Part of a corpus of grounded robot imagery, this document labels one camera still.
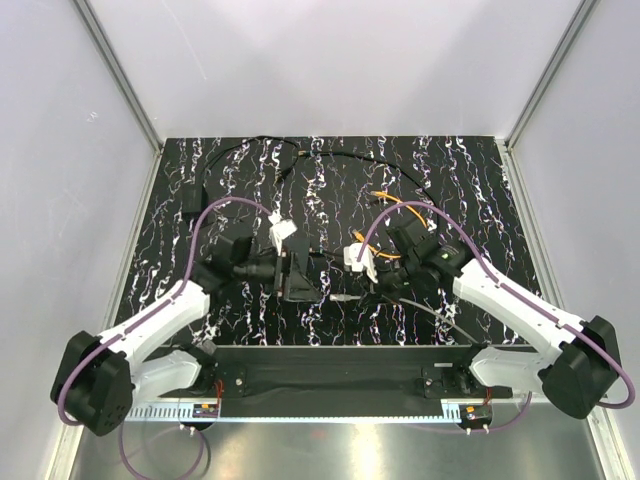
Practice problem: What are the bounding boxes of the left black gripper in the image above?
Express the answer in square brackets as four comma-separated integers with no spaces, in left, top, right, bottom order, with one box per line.
[233,244,321,300]

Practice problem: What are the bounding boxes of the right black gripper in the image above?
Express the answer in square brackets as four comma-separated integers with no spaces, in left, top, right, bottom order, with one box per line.
[358,253,420,306]

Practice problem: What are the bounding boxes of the grey ethernet cable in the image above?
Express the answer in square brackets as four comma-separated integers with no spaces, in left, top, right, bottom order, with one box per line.
[328,293,486,347]

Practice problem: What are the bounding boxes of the orange ethernet cable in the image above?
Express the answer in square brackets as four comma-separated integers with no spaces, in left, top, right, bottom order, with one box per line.
[350,189,436,260]

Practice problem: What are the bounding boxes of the black cable gold connector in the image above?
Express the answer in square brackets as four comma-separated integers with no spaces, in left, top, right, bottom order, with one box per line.
[280,150,439,260]

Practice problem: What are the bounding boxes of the black power adapter cable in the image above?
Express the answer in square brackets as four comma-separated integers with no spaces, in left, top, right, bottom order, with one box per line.
[180,134,302,231]

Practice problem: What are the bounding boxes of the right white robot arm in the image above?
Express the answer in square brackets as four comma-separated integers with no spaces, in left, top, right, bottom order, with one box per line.
[379,220,635,419]

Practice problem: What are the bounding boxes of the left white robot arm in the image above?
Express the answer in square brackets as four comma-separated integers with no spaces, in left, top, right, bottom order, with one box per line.
[50,234,322,436]

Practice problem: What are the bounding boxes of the black marble pattern mat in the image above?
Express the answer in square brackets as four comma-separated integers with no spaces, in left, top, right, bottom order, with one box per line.
[102,135,574,362]

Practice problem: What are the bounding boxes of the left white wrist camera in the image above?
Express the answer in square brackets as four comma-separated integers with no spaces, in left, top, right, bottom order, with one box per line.
[268,212,297,255]

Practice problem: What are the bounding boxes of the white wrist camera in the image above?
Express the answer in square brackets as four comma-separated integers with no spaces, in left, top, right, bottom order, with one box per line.
[343,242,378,284]
[268,212,297,255]

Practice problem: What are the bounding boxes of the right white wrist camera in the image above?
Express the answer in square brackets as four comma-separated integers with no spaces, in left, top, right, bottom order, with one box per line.
[343,242,378,284]

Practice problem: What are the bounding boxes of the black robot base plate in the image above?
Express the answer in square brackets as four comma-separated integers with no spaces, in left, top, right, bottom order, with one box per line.
[171,346,513,410]

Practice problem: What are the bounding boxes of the aluminium front rail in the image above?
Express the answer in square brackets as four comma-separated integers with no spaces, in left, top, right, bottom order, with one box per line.
[64,362,611,404]

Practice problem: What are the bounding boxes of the white slotted cable duct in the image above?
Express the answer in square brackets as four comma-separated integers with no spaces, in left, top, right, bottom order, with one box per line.
[125,399,461,424]

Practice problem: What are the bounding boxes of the left aluminium frame post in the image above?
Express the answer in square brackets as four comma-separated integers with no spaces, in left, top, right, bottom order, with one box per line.
[70,0,164,154]

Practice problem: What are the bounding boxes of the aluminium frame post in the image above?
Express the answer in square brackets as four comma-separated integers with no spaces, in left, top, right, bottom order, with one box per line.
[504,0,599,152]
[70,0,164,154]

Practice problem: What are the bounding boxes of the right aluminium frame post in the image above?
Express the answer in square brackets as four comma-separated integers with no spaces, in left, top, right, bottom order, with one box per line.
[504,0,599,152]

